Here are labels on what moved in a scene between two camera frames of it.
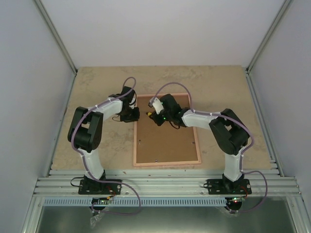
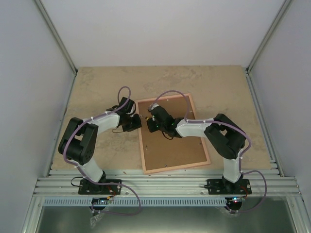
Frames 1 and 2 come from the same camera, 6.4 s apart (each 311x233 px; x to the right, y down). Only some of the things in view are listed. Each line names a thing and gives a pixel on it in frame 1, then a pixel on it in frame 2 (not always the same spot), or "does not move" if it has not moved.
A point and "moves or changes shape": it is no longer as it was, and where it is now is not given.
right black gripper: x=159 y=122 -> x=152 y=128
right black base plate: x=227 y=187 does not move
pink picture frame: x=165 y=145 moves or changes shape
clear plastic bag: x=94 y=219 does not move
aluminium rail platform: x=167 y=183 does not move
